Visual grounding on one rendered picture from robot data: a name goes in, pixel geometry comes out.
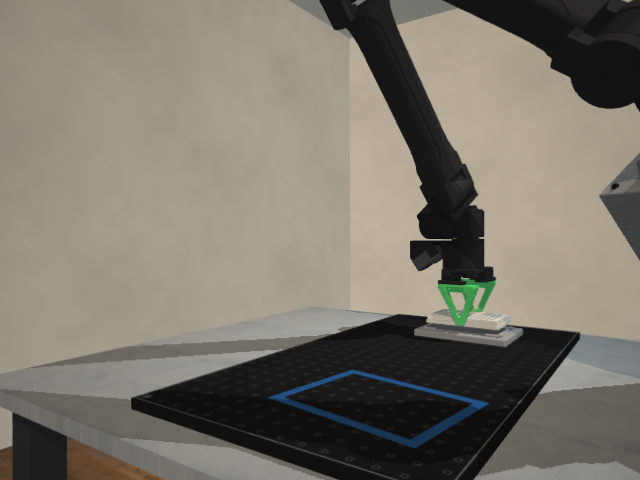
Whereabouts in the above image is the blue rectangular tape outline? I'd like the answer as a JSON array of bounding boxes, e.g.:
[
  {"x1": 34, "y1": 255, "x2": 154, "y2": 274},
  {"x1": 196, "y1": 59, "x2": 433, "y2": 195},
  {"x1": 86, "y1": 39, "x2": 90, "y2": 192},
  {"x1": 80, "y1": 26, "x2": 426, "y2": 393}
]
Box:
[{"x1": 268, "y1": 370, "x2": 489, "y2": 448}]

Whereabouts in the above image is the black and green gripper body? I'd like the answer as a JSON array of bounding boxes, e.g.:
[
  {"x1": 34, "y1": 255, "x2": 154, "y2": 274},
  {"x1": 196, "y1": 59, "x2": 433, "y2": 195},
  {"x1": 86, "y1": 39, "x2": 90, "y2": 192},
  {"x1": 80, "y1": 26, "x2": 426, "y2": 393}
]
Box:
[{"x1": 438, "y1": 239, "x2": 496, "y2": 285}]

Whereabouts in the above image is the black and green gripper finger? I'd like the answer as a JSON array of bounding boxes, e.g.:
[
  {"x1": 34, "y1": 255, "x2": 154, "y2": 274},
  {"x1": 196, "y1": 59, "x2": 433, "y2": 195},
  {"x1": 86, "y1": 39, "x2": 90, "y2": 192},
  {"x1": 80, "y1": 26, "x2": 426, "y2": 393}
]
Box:
[
  {"x1": 438, "y1": 284, "x2": 479, "y2": 326},
  {"x1": 461, "y1": 279, "x2": 496, "y2": 312}
]

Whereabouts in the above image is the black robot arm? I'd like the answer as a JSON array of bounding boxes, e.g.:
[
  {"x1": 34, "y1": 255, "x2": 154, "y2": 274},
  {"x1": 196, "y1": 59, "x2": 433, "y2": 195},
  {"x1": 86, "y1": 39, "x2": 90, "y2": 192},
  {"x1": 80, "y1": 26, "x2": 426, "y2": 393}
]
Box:
[{"x1": 319, "y1": 0, "x2": 640, "y2": 271}]

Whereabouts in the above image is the white well plate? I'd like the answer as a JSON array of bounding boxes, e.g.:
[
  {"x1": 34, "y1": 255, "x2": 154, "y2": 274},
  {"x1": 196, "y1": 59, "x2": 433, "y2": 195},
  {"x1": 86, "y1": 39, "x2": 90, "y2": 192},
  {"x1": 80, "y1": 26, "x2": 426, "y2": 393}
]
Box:
[{"x1": 426, "y1": 309, "x2": 511, "y2": 330}]

